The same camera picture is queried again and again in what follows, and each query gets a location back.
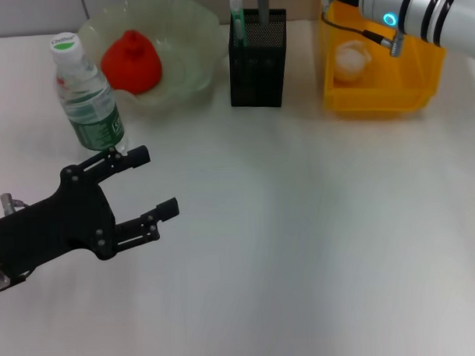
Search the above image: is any black mesh pen holder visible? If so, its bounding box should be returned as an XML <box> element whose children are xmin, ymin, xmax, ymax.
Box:
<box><xmin>227</xmin><ymin>6</ymin><xmax>290</xmax><ymax>109</ymax></box>

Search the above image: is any right gripper cable with plugs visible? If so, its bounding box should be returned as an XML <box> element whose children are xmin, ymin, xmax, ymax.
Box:
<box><xmin>320</xmin><ymin>0</ymin><xmax>408</xmax><ymax>61</ymax></box>

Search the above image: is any gripper cable with plugs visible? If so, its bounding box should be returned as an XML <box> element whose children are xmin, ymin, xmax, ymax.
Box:
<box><xmin>320</xmin><ymin>0</ymin><xmax>408</xmax><ymax>61</ymax></box>
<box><xmin>0</xmin><ymin>190</ymin><xmax>30</xmax><ymax>215</ymax></box>

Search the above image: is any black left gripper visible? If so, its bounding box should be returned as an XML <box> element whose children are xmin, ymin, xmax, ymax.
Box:
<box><xmin>0</xmin><ymin>144</ymin><xmax>183</xmax><ymax>290</ymax></box>

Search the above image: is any translucent wavy fruit plate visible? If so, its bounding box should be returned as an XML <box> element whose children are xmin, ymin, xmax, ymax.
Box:
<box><xmin>74</xmin><ymin>0</ymin><xmax>229</xmax><ymax>114</ymax></box>

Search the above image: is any left gripper cable with plugs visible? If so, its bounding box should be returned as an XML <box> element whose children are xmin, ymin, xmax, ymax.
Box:
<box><xmin>0</xmin><ymin>190</ymin><xmax>30</xmax><ymax>215</ymax></box>

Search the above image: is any grey marker pen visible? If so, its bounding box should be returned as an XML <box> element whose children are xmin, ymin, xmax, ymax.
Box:
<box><xmin>257</xmin><ymin>0</ymin><xmax>272</xmax><ymax>27</ymax></box>

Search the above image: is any yellow plastic bin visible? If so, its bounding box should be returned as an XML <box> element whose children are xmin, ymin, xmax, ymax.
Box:
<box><xmin>318</xmin><ymin>0</ymin><xmax>451</xmax><ymax>119</ymax></box>

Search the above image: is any white paper ball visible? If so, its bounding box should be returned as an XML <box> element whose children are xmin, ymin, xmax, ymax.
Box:
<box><xmin>333</xmin><ymin>40</ymin><xmax>374</xmax><ymax>84</ymax></box>

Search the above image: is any green utility knife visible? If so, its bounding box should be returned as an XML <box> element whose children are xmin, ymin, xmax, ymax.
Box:
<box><xmin>229</xmin><ymin>0</ymin><xmax>250</xmax><ymax>48</ymax></box>

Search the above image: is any clear bottle green label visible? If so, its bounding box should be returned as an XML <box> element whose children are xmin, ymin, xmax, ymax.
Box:
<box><xmin>48</xmin><ymin>29</ymin><xmax>130</xmax><ymax>157</ymax></box>

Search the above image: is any red orange fruit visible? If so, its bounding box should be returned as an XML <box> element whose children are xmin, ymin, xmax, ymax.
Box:
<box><xmin>99</xmin><ymin>27</ymin><xmax>165</xmax><ymax>97</ymax></box>

